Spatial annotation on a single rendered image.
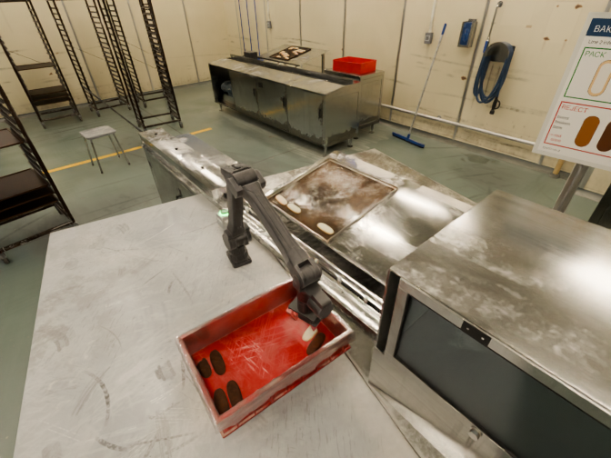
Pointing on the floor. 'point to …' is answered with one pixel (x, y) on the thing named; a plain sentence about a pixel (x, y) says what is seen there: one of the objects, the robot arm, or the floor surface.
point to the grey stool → (98, 137)
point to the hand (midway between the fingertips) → (305, 323)
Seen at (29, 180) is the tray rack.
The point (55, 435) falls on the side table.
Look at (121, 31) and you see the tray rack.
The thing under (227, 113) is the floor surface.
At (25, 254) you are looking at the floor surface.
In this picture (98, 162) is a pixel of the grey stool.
